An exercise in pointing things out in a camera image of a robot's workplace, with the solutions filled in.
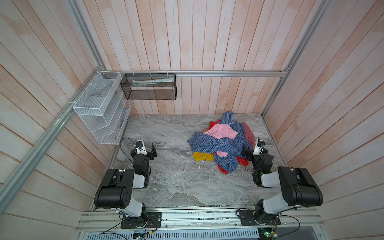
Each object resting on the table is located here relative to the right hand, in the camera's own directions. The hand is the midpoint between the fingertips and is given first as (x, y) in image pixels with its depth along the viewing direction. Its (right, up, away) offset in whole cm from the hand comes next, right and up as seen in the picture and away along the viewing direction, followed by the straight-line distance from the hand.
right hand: (252, 144), depth 91 cm
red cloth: (-7, -10, -1) cm, 12 cm away
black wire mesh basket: (-68, +40, +14) cm, 80 cm away
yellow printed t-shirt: (-32, -8, +5) cm, 33 cm away
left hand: (-67, -1, 0) cm, 67 cm away
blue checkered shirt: (-9, -2, +4) cm, 10 cm away
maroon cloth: (+3, +6, +13) cm, 15 cm away
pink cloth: (-20, +8, +2) cm, 22 cm away
